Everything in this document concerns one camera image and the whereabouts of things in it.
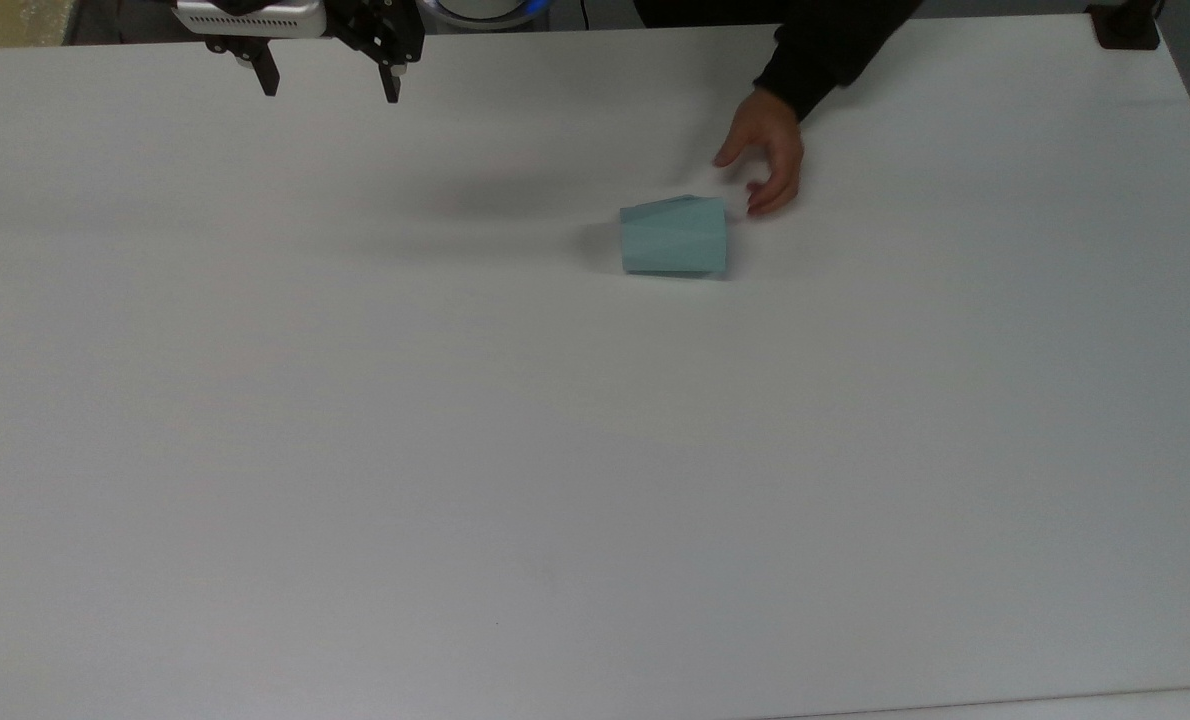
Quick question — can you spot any person's bare hand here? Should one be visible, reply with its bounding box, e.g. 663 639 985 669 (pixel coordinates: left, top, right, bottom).
712 88 806 218

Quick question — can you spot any forearm in black sleeve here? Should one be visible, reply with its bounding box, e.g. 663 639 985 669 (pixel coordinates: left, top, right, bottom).
635 0 924 123

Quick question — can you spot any black clamp pole stand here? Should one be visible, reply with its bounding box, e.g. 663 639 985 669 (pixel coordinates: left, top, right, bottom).
1088 0 1164 51

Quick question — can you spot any light blue faceted cup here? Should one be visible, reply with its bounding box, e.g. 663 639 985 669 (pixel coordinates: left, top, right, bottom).
620 195 731 280

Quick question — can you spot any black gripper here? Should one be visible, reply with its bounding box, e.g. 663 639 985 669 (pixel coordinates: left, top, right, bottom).
205 0 426 104

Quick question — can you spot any white adjoining table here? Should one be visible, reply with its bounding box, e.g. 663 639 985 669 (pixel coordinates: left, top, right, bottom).
785 687 1190 720

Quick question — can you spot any beige board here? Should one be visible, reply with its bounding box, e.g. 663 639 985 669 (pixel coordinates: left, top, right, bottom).
0 0 78 49

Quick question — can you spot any white box on wrist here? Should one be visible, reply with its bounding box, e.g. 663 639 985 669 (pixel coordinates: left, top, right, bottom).
175 0 328 39

